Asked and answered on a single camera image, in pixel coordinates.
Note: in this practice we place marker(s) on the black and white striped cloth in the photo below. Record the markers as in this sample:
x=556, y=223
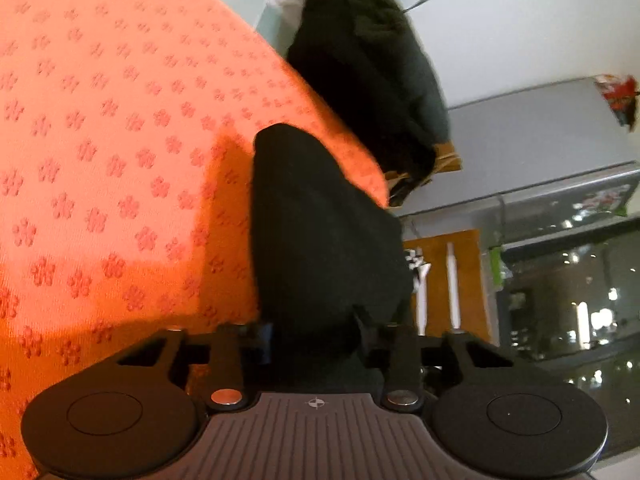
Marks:
x=417, y=267

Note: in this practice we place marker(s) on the grey refrigerator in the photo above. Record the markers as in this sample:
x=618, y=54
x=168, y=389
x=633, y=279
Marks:
x=540, y=135

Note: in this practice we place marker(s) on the wooden chair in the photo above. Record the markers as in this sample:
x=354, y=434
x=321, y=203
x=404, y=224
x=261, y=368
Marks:
x=470, y=285

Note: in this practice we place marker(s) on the right stack folded black clothes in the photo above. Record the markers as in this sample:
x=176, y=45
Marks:
x=335, y=60

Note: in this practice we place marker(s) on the orange flower-print mat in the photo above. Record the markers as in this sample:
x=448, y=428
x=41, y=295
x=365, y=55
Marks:
x=125, y=135

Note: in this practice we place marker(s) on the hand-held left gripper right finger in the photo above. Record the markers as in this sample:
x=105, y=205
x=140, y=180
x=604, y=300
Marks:
x=374, y=345

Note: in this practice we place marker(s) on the black garment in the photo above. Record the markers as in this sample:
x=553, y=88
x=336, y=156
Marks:
x=320, y=235
x=410, y=70

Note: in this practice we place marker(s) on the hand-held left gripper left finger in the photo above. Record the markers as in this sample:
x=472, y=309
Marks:
x=262, y=342

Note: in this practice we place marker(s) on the red patterned bag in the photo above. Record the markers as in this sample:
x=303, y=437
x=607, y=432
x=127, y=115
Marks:
x=620, y=97

